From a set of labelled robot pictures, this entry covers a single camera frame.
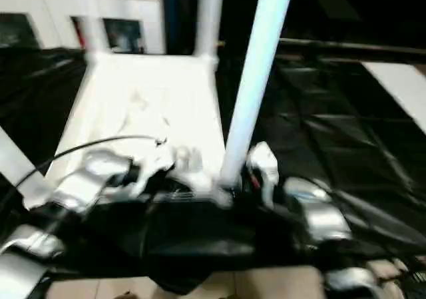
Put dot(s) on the black mat cover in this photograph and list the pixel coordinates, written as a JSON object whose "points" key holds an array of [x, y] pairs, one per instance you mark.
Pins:
{"points": [[349, 129]]}

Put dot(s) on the white plastic table top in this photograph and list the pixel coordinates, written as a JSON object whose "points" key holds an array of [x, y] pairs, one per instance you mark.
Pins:
{"points": [[149, 79]]}

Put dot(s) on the long black rod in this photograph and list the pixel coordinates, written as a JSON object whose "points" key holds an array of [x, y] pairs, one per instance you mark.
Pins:
{"points": [[349, 47]]}

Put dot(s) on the white cabinet with glass doors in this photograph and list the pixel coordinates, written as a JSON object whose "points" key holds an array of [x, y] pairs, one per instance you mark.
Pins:
{"points": [[133, 2]]}

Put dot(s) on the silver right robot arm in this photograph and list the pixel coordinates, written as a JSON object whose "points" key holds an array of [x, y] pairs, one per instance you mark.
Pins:
{"points": [[323, 215]]}

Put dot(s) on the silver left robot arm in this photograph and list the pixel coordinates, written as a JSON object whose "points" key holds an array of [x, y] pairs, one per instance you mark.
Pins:
{"points": [[100, 166]]}

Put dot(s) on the red item behind glass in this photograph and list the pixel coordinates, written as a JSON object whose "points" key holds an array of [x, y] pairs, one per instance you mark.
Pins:
{"points": [[78, 32]]}

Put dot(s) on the white plastic table leg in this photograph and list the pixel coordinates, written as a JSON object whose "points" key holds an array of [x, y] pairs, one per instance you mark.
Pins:
{"points": [[16, 166], [208, 12], [91, 29], [259, 46]]}

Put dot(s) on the grey rounded robot foot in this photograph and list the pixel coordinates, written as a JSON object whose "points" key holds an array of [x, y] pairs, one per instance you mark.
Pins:
{"points": [[126, 295]]}

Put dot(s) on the white flat board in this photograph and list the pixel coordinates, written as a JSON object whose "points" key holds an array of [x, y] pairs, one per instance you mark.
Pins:
{"points": [[399, 86]]}

